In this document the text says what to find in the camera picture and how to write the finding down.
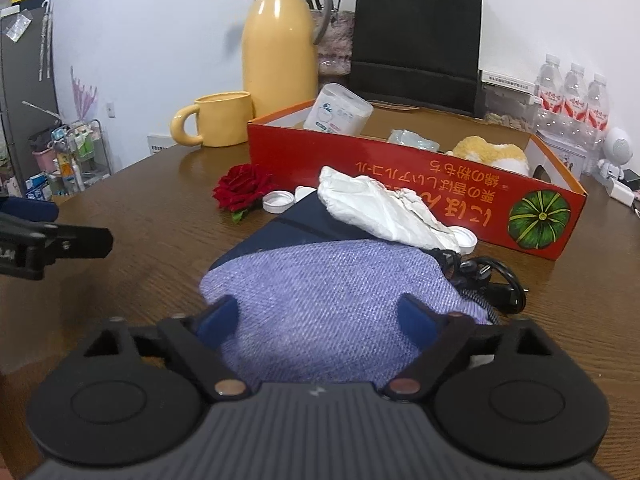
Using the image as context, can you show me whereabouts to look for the grey tin box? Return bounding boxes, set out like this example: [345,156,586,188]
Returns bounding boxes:
[537,130,593,177]

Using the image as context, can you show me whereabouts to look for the yellow white plush sheep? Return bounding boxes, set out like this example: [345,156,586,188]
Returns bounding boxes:
[446,136,530,177]

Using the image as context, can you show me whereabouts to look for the purple flower wall sticker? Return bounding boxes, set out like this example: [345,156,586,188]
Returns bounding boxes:
[70,65,98,121]

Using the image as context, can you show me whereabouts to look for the yellow thermos jug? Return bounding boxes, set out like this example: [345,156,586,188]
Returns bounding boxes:
[242,0,332,118]

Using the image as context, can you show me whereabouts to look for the white wipes packet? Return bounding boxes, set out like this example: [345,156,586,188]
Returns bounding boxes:
[303,83,374,137]

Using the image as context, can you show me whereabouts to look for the yellow mug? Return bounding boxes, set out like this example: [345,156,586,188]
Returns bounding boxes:
[170,91,256,148]

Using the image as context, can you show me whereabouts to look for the purple fabric pouch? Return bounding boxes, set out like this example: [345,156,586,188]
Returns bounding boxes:
[199,239,493,386]

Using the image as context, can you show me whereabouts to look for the fuzzy pink vase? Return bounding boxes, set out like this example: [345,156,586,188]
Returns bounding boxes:
[315,10,357,88]

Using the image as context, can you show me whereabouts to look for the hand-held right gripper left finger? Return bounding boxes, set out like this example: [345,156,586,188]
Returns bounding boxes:
[82,295,249,402]

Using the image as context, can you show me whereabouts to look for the clear nut container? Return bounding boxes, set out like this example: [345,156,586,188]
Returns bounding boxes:
[480,67,543,133]

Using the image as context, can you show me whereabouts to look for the white crumpled cloth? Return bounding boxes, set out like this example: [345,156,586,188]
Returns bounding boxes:
[317,166,463,253]

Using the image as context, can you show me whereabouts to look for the pink plastic basket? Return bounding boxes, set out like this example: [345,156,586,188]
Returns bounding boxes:
[31,140,57,173]

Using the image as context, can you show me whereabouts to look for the pearly plastic bag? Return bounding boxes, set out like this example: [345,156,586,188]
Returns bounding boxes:
[387,129,441,153]

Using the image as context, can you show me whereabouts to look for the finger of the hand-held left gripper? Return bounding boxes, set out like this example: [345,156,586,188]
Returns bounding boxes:
[0,212,114,263]
[0,196,60,222]

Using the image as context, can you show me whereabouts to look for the wire storage rack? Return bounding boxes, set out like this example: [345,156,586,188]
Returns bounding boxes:
[22,119,112,198]

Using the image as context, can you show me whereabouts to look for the black paper bag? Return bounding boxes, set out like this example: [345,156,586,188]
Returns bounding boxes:
[348,0,483,117]

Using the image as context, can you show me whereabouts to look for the black power cable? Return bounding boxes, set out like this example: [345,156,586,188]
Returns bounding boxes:
[435,249,527,316]

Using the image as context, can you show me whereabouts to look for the grey cabinet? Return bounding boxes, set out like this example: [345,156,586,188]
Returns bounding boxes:
[0,0,61,196]

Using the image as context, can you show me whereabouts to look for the red rose flower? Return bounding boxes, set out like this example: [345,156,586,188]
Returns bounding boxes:
[212,164,276,224]

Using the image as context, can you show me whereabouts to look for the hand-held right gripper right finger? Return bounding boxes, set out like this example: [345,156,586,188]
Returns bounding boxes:
[382,294,556,403]

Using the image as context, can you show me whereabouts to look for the white charger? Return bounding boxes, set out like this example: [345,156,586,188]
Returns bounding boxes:
[607,177,636,206]

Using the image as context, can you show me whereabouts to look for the white robot speaker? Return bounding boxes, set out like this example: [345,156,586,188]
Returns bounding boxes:
[597,126,637,180]

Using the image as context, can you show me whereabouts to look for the red cardboard box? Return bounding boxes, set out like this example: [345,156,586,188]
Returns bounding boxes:
[247,99,587,262]

